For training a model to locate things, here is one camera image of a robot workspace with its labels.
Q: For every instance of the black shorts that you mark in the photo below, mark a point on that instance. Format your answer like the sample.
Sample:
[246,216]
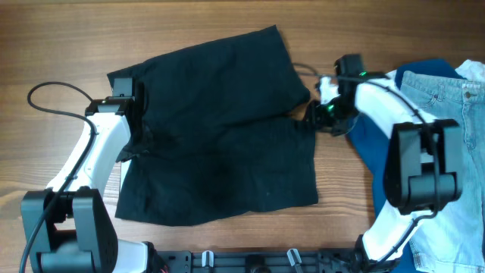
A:
[216,139]

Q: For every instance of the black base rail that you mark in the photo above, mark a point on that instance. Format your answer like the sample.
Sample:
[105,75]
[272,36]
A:
[289,261]

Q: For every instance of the light blue jeans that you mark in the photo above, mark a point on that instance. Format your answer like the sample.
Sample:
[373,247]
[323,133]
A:
[454,240]

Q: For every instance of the white garment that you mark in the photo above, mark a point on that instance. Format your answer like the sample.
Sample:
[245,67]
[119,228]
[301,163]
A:
[472,70]

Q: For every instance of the blue garment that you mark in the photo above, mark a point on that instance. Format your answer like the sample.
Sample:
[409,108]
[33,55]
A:
[372,144]

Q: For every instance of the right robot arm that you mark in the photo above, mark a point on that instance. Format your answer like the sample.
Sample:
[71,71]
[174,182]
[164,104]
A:
[422,173]

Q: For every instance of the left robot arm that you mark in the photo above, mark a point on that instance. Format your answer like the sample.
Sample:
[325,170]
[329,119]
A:
[67,226]

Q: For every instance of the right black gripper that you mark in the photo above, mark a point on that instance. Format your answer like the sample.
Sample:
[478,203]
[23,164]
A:
[316,117]

